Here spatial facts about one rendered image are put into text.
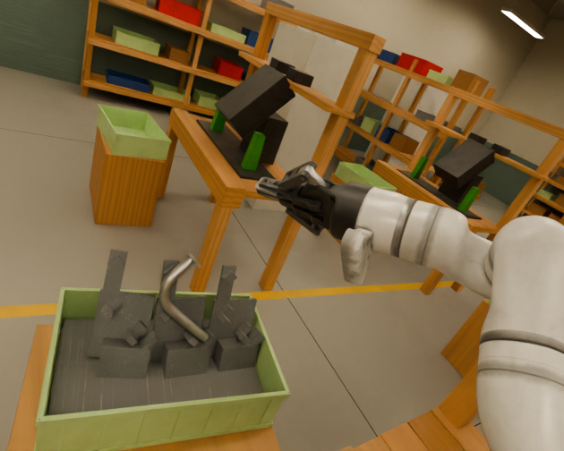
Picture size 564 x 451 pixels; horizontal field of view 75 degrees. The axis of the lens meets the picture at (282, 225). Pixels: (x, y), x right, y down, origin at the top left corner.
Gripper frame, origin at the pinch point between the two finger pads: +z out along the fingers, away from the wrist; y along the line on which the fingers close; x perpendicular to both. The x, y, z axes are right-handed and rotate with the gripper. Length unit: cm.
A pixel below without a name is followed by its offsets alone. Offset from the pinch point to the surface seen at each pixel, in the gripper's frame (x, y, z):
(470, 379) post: -22, -104, -40
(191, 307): 8, -61, 41
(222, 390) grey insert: 23, -76, 24
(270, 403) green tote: 19, -74, 9
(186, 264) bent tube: 1, -46, 41
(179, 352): 20, -64, 37
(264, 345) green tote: 4, -80, 21
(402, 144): -442, -393, 113
